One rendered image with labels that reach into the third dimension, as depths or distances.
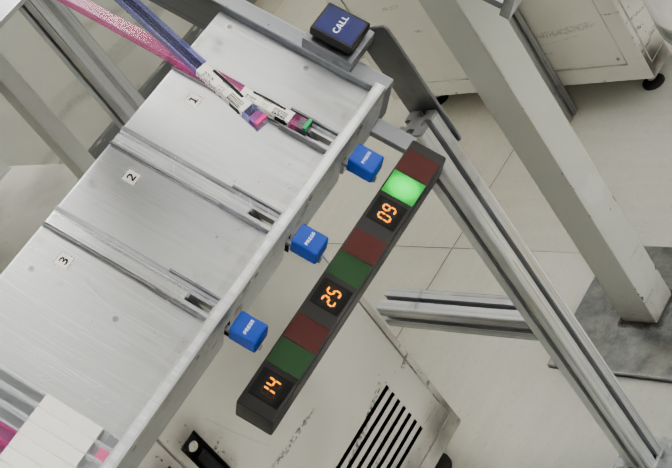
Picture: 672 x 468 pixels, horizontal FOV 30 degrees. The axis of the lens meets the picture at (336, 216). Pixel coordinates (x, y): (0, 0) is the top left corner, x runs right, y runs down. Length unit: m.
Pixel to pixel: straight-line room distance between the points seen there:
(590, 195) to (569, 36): 0.59
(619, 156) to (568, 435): 0.61
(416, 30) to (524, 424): 0.91
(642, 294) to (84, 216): 0.94
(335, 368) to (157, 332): 0.57
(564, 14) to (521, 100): 0.64
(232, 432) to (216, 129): 0.47
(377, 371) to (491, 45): 0.48
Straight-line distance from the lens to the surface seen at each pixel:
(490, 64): 1.63
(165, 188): 1.24
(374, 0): 2.51
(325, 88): 1.31
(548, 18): 2.31
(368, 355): 1.74
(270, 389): 1.16
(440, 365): 2.11
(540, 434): 1.90
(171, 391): 1.13
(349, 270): 1.22
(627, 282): 1.87
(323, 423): 1.70
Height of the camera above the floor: 1.31
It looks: 30 degrees down
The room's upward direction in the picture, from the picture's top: 38 degrees counter-clockwise
